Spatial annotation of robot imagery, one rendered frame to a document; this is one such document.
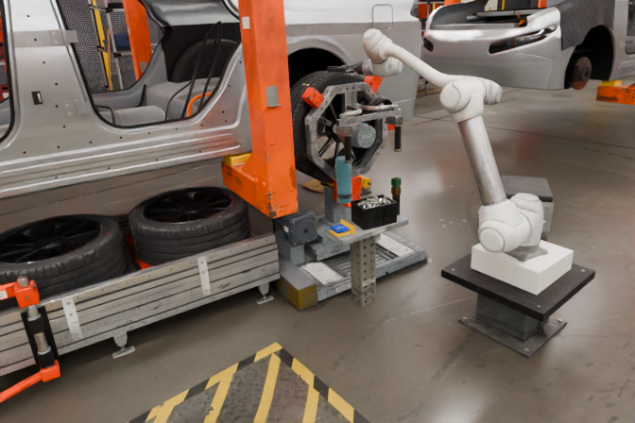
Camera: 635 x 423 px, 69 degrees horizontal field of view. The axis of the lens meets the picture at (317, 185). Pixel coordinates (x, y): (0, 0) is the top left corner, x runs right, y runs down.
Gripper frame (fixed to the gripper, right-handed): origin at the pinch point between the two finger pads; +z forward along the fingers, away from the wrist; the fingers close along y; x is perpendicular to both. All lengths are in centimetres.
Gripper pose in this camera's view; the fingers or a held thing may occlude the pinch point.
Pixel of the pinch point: (333, 69)
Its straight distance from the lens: 269.7
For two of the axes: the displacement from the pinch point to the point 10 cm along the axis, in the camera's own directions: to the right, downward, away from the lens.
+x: -1.5, -9.1, -3.9
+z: -8.3, -1.0, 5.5
